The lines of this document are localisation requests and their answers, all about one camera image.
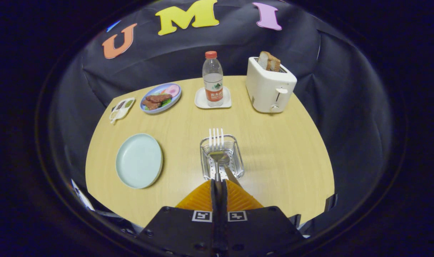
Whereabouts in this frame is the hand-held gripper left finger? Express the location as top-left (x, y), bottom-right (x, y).
top-left (137, 179), bottom-right (220, 257)

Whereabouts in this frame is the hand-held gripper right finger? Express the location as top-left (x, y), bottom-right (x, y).
top-left (220, 179), bottom-right (306, 257)

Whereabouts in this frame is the metal spoon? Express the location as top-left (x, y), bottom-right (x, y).
top-left (220, 153), bottom-right (243, 188)

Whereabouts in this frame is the metal fork wooden handle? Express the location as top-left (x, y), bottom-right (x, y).
top-left (208, 128), bottom-right (225, 195)

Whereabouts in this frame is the light green plate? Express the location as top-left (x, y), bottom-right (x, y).
top-left (115, 133), bottom-right (163, 189)

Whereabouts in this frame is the white flat panel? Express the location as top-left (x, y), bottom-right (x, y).
top-left (71, 178), bottom-right (96, 211)

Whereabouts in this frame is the white square coaster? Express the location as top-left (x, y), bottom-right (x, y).
top-left (195, 86), bottom-right (232, 109)

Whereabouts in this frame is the blue food plate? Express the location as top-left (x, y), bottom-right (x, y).
top-left (140, 83), bottom-right (182, 114)

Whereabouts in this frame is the white divided sauce dish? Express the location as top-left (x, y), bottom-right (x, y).
top-left (109, 97), bottom-right (136, 124)

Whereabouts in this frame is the white toaster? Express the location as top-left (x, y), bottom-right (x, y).
top-left (246, 56), bottom-right (297, 114)

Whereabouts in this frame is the clear water bottle red cap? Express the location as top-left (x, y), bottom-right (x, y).
top-left (202, 51), bottom-right (224, 107)

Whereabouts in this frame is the metal wire basket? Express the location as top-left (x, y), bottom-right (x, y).
top-left (200, 134), bottom-right (245, 181)

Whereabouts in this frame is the black table bracket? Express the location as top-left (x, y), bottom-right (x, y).
top-left (324, 194), bottom-right (338, 212)

